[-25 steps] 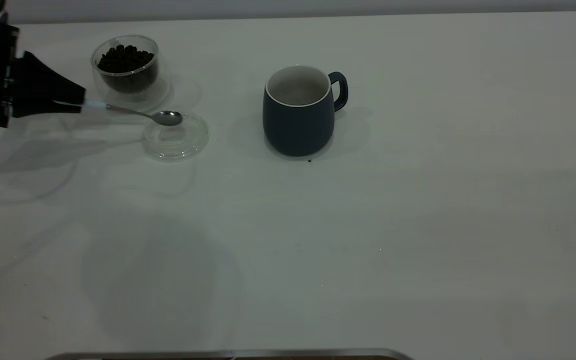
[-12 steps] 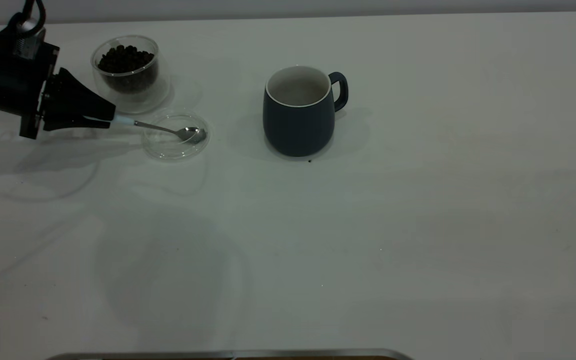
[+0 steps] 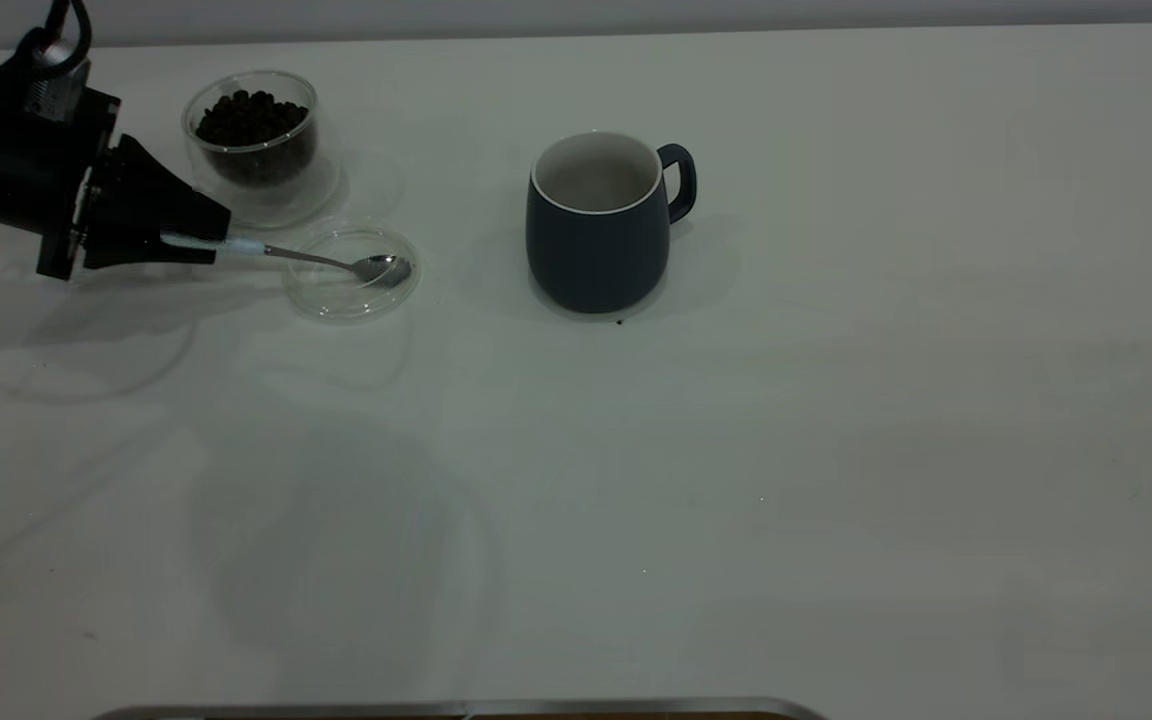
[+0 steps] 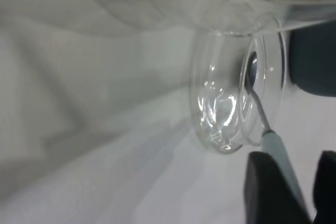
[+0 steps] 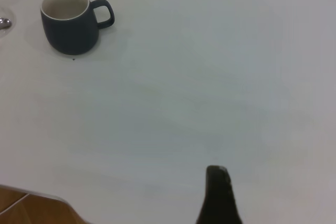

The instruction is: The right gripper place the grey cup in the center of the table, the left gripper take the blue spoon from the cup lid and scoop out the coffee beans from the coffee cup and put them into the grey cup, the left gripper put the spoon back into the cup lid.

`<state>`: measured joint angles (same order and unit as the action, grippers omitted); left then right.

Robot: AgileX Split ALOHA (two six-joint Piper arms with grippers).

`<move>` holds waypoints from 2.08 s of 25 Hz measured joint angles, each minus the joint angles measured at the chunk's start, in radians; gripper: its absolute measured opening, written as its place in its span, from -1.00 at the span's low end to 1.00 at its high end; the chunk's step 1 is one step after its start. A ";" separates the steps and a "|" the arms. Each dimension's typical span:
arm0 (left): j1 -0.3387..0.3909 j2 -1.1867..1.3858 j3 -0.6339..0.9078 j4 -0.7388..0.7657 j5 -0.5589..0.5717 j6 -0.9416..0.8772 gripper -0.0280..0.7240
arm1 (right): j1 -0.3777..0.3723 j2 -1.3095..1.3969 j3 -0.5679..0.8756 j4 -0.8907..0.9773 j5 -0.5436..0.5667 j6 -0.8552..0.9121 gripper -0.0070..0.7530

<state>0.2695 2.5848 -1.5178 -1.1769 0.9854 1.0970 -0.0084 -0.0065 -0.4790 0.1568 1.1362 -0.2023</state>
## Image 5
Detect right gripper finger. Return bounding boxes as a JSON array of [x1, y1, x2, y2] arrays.
[[196, 165, 244, 224]]

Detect dark grey ceramic mug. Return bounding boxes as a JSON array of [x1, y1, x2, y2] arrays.
[[40, 0, 116, 56]]

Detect clear glass dish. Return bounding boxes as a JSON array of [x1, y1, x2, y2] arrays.
[[0, 5, 17, 39]]

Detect spoon with light blue handle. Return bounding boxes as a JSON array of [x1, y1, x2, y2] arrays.
[[0, 17, 13, 30]]

